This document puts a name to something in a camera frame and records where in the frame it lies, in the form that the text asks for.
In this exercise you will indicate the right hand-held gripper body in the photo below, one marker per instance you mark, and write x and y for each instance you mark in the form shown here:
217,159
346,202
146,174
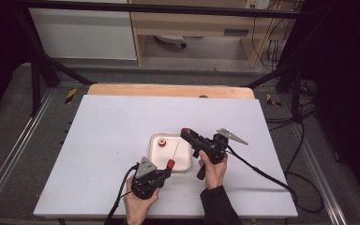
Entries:
214,148

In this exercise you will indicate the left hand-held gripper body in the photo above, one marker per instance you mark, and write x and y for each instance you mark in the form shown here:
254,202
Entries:
145,182

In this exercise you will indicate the white cabinet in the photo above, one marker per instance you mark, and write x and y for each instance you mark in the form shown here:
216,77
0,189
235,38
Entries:
84,34

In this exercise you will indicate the white power outlet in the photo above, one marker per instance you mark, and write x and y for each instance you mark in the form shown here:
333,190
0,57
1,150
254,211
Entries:
258,3

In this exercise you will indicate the white table board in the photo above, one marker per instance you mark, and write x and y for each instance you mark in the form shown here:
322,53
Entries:
106,125

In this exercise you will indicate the thin wooden skewer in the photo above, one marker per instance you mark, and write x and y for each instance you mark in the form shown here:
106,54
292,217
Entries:
175,150

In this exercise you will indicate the chair base with caster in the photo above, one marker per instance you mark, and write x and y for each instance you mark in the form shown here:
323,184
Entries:
170,39

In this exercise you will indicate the person's right hand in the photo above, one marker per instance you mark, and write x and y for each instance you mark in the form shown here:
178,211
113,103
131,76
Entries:
215,175

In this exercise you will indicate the white square tray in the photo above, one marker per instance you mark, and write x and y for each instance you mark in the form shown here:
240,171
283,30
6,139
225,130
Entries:
161,156

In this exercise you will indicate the aluminium floor rail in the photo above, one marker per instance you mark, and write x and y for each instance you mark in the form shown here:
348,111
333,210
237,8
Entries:
322,178
15,146

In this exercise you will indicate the yellow black floor tape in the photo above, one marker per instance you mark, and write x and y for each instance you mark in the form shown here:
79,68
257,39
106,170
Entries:
71,96
272,100

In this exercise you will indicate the person's left hand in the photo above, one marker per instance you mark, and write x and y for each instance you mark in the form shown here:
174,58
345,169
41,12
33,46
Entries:
137,207

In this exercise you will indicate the light wooden desk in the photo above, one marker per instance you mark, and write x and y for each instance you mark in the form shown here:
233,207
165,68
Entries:
193,23

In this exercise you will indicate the wooden table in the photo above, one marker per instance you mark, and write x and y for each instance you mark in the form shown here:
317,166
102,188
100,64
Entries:
156,90

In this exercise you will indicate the black metal frame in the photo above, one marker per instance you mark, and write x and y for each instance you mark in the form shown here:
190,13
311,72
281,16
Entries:
168,8

